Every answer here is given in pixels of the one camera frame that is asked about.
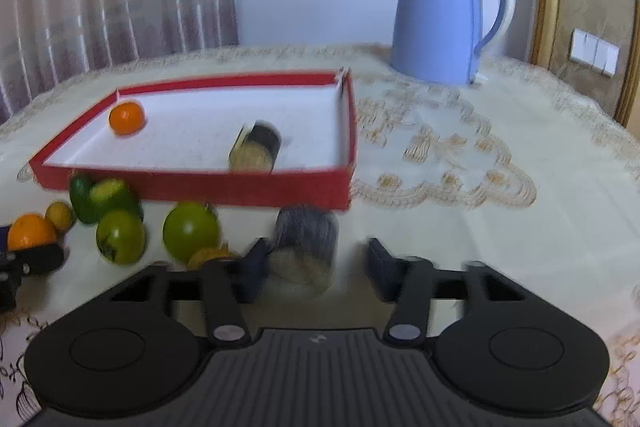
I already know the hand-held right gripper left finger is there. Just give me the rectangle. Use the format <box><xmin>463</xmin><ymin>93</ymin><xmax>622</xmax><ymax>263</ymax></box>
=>
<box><xmin>107</xmin><ymin>237</ymin><xmax>271</xmax><ymax>349</ymax></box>

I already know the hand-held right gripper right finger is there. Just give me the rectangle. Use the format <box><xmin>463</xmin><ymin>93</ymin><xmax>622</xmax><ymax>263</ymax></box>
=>
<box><xmin>367</xmin><ymin>238</ymin><xmax>531</xmax><ymax>349</ymax></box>

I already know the orange mandarin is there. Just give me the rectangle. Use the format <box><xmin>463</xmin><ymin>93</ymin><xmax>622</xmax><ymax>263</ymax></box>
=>
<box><xmin>7</xmin><ymin>213</ymin><xmax>58</xmax><ymax>252</ymax></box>
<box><xmin>109</xmin><ymin>102</ymin><xmax>147</xmax><ymax>136</ymax></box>

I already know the yellowish orange citrus fruit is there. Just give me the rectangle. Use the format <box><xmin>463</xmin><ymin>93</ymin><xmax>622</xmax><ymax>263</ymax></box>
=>
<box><xmin>187</xmin><ymin>247</ymin><xmax>241</xmax><ymax>270</ymax></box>

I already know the small yellow citrus fruit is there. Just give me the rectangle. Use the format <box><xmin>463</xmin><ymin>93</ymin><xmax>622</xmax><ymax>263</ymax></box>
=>
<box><xmin>45</xmin><ymin>201</ymin><xmax>77</xmax><ymax>234</ymax></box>

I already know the eggplant piece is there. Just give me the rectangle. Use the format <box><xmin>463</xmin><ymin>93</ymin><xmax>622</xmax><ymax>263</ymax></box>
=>
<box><xmin>267</xmin><ymin>205</ymin><xmax>340</xmax><ymax>295</ymax></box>
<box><xmin>228</xmin><ymin>121</ymin><xmax>282</xmax><ymax>174</ymax></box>

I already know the green tomato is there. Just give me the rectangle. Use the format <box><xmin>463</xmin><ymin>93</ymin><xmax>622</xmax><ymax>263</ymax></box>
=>
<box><xmin>163</xmin><ymin>202</ymin><xmax>221</xmax><ymax>264</ymax></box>
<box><xmin>96</xmin><ymin>209</ymin><xmax>147</xmax><ymax>265</ymax></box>

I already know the red cardboard box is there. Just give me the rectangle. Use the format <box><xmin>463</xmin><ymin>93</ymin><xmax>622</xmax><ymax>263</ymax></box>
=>
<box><xmin>28</xmin><ymin>68</ymin><xmax>358</xmax><ymax>212</ymax></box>

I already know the cream embroidered tablecloth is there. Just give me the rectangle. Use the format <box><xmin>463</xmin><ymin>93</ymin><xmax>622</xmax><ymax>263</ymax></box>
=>
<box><xmin>0</xmin><ymin>43</ymin><xmax>640</xmax><ymax>427</ymax></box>

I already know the green cucumber piece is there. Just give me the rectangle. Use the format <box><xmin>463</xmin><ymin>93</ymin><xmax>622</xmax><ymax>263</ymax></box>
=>
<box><xmin>69</xmin><ymin>174</ymin><xmax>144</xmax><ymax>225</ymax></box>

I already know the blue electric kettle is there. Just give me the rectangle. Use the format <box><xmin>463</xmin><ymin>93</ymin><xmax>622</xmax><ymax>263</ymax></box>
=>
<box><xmin>389</xmin><ymin>0</ymin><xmax>517</xmax><ymax>86</ymax></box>

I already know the white wall switch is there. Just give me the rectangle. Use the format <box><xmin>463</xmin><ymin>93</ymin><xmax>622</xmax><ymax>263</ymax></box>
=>
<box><xmin>570</xmin><ymin>28</ymin><xmax>621</xmax><ymax>78</ymax></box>

